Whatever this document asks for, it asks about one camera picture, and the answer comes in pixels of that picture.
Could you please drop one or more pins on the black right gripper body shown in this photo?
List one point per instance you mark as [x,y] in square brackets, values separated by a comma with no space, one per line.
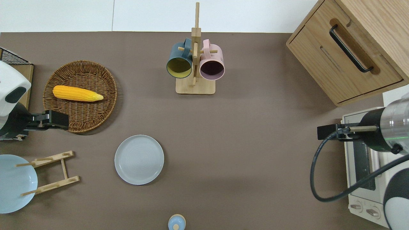
[327,132]

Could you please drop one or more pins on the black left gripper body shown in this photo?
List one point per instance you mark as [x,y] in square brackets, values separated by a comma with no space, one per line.
[57,120]

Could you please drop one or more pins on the gray round plate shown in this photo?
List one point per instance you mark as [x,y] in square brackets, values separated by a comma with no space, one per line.
[139,159]

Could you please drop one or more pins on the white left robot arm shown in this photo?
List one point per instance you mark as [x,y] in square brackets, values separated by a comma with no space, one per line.
[9,83]

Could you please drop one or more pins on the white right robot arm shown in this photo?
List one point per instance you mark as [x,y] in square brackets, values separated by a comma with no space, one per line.
[396,124]

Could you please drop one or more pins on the wooden plate rack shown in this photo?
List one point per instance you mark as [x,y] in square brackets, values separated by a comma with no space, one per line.
[57,184]

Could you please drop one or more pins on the light blue plate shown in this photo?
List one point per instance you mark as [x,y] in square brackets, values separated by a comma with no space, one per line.
[12,185]

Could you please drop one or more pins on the yellow corn cob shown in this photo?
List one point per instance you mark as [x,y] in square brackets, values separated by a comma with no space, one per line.
[73,93]

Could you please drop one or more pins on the brown wicker basket tray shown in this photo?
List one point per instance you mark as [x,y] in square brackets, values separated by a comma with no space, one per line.
[89,111]

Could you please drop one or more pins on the wooden drawer cabinet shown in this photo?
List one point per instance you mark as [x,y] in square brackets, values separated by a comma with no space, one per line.
[319,64]

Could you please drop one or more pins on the white toaster oven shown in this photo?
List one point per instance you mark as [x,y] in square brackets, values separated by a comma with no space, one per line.
[364,199]

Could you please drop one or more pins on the silver oven knob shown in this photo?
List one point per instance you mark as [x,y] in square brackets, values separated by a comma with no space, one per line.
[373,212]
[356,206]

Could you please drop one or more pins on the pink mug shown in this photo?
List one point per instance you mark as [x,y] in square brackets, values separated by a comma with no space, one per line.
[215,57]

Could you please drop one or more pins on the dark teal mug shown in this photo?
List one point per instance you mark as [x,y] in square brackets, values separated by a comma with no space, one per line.
[175,54]

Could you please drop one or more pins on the wooden mug tree rack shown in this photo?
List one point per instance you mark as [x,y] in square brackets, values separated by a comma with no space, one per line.
[195,88]

